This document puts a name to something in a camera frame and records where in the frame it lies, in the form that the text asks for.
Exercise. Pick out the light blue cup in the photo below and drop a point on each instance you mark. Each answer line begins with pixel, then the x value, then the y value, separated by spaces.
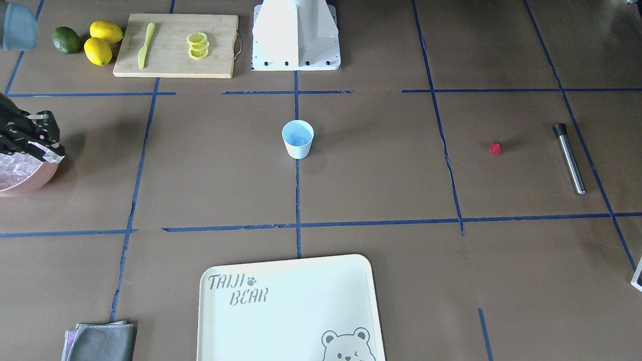
pixel 297 136

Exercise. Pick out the cream bear tray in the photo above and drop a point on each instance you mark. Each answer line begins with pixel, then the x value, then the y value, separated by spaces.
pixel 321 308

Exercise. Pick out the green avocado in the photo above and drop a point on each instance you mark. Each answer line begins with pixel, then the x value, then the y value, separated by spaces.
pixel 66 41

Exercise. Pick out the white cup rack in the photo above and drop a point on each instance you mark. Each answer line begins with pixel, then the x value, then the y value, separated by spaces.
pixel 636 277

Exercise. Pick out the red strawberry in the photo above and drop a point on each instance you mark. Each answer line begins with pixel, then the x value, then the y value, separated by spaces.
pixel 495 148

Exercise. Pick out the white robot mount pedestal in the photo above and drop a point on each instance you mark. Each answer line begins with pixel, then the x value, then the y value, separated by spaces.
pixel 295 36

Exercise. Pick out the yellow-green plastic knife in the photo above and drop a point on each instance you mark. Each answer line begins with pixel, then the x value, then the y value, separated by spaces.
pixel 142 52

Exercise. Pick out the metal muddler with black tip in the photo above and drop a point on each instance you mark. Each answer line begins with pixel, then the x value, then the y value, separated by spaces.
pixel 561 134

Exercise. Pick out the wooden cutting board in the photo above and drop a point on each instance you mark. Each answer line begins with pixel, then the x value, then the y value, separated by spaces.
pixel 167 55

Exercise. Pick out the pile of clear ice cubes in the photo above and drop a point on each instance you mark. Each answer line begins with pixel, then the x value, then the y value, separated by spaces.
pixel 16 168

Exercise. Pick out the lemon slices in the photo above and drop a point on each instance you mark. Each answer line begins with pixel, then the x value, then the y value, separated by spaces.
pixel 198 45

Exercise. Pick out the pink bowl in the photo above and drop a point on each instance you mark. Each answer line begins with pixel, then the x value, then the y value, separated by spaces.
pixel 37 180

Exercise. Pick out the folded grey cloth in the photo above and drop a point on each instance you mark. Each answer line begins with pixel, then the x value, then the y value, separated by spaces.
pixel 91 341

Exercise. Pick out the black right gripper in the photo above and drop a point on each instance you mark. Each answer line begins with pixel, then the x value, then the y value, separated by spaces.
pixel 19 131

